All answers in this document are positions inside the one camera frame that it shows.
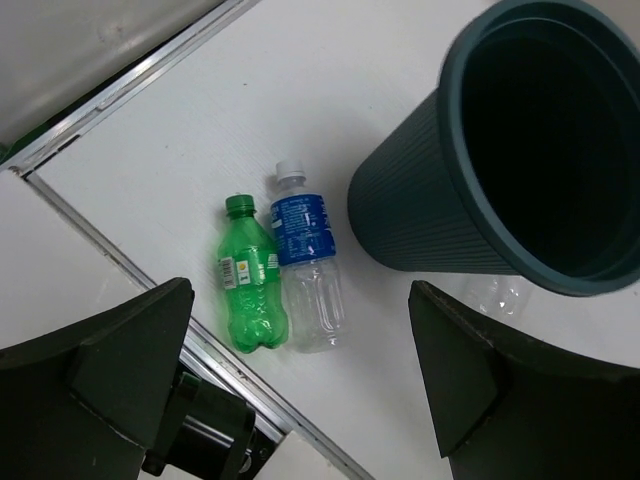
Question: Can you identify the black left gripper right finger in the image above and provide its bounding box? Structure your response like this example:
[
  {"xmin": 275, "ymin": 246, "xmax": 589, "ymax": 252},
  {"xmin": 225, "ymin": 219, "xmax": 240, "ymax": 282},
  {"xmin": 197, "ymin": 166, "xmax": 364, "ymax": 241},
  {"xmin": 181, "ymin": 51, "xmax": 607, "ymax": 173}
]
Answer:
[{"xmin": 408, "ymin": 281, "xmax": 639, "ymax": 479}]

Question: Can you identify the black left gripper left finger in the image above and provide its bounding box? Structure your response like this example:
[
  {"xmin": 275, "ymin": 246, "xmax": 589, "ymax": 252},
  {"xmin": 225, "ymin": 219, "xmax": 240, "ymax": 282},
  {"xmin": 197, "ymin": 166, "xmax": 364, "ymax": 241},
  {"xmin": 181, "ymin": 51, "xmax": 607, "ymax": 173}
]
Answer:
[{"xmin": 1, "ymin": 278, "xmax": 194, "ymax": 479}]

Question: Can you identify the clear unlabelled plastic bottle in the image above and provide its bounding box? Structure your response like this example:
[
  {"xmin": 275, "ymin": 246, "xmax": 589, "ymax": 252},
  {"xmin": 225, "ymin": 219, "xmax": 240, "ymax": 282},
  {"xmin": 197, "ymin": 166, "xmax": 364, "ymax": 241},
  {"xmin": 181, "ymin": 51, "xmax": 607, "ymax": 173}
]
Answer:
[{"xmin": 461, "ymin": 275, "xmax": 533, "ymax": 321}]

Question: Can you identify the green plastic soda bottle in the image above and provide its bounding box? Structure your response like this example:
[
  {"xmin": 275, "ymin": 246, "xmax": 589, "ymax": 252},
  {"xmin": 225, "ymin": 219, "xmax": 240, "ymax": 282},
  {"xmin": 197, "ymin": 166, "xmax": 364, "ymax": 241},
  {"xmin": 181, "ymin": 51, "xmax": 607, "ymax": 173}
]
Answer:
[{"xmin": 217, "ymin": 194, "xmax": 289, "ymax": 354}]

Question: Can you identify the dark teal plastic bin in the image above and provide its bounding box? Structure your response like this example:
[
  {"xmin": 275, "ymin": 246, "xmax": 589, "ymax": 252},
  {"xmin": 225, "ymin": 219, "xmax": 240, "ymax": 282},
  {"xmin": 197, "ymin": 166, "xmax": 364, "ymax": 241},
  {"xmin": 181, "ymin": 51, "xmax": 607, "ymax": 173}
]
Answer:
[{"xmin": 347, "ymin": 1, "xmax": 639, "ymax": 297}]

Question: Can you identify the clear bottle blue Pocari label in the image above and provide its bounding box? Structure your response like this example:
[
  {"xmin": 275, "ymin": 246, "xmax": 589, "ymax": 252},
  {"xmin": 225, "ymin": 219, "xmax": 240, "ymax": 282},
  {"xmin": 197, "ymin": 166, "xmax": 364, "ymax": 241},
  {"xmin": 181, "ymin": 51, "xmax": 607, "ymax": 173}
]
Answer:
[{"xmin": 270, "ymin": 160, "xmax": 345, "ymax": 353}]

